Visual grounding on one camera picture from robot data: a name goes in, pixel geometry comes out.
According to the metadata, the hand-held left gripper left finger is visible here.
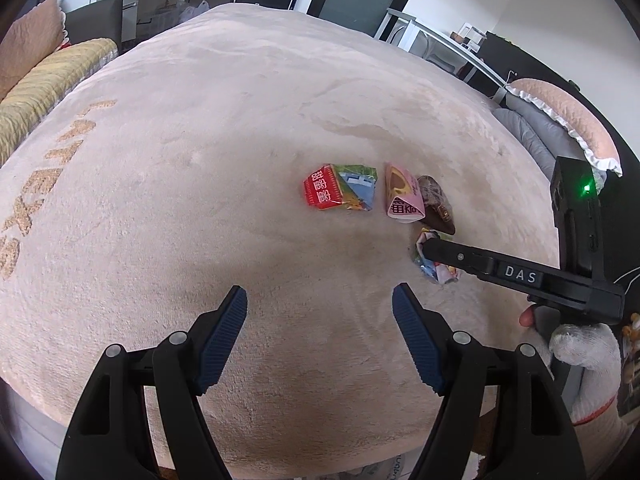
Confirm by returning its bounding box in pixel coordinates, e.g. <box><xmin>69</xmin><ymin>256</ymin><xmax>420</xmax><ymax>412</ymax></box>
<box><xmin>56</xmin><ymin>285</ymin><xmax>248</xmax><ymax>480</ymax></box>

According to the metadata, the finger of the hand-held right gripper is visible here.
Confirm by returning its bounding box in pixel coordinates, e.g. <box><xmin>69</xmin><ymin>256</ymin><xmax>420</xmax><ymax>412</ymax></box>
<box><xmin>423</xmin><ymin>233</ymin><xmax>502</xmax><ymax>282</ymax></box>

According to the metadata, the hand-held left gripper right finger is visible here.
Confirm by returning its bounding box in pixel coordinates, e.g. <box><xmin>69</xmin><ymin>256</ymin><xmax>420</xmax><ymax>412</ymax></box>
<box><xmin>391</xmin><ymin>282</ymin><xmax>586</xmax><ymax>480</ymax></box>

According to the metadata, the colourful wrapper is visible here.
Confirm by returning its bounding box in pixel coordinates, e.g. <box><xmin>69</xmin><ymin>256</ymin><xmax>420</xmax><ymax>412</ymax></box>
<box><xmin>412</xmin><ymin>227</ymin><xmax>462</xmax><ymax>286</ymax></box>

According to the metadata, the dark brown snack wrapper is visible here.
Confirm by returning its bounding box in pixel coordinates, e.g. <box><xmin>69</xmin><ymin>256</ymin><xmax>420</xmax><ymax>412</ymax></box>
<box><xmin>417</xmin><ymin>175</ymin><xmax>457</xmax><ymax>236</ymax></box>

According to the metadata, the pink snack wrapper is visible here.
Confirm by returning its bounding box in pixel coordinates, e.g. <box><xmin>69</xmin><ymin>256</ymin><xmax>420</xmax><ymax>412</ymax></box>
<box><xmin>384</xmin><ymin>162</ymin><xmax>426</xmax><ymax>225</ymax></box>

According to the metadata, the red and green snack wrapper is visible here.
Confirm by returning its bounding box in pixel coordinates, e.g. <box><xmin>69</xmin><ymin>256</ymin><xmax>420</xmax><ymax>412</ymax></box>
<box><xmin>303</xmin><ymin>162</ymin><xmax>379</xmax><ymax>214</ymax></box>

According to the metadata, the person's right hand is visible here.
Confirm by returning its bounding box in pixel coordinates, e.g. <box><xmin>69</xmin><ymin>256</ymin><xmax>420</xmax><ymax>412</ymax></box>
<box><xmin>519</xmin><ymin>305</ymin><xmax>632</xmax><ymax>427</ymax></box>

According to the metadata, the folded grey quilt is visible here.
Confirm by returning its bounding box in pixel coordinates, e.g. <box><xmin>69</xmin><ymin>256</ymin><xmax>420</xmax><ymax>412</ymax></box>
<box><xmin>492</xmin><ymin>94</ymin><xmax>592</xmax><ymax>187</ymax></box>

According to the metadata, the pink ruffled pillow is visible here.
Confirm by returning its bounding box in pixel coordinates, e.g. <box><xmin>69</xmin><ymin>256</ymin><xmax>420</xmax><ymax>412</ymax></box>
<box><xmin>507</xmin><ymin>77</ymin><xmax>624</xmax><ymax>177</ymax></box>

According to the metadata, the pink plush bed blanket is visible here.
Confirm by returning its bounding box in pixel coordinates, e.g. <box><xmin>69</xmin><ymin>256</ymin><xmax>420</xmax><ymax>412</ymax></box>
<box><xmin>0</xmin><ymin>2</ymin><xmax>563</xmax><ymax>466</ymax></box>

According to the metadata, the black headboard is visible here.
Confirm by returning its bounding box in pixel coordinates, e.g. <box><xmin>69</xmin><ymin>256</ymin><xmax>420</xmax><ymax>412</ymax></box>
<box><xmin>479</xmin><ymin>31</ymin><xmax>640</xmax><ymax>221</ymax></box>

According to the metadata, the white desk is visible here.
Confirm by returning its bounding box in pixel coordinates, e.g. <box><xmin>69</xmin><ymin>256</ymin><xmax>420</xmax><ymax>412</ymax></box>
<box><xmin>372</xmin><ymin>7</ymin><xmax>512</xmax><ymax>104</ymax></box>

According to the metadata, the grey bed base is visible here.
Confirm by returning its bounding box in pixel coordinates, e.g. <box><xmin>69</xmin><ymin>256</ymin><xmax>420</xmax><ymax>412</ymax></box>
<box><xmin>0</xmin><ymin>374</ymin><xmax>67</xmax><ymax>480</ymax></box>

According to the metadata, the yellow striped blanket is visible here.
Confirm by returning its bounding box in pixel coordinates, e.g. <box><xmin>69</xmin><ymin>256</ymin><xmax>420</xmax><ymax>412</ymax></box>
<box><xmin>0</xmin><ymin>37</ymin><xmax>120</xmax><ymax>167</ymax></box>

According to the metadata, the white plastic bag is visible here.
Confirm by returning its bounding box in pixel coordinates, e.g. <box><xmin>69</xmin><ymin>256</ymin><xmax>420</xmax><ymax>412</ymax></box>
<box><xmin>177</xmin><ymin>0</ymin><xmax>211</xmax><ymax>24</ymax></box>

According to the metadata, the pink quilted cushion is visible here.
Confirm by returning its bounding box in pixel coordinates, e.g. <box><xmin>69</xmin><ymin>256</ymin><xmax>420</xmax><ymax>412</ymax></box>
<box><xmin>0</xmin><ymin>0</ymin><xmax>69</xmax><ymax>99</ymax></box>

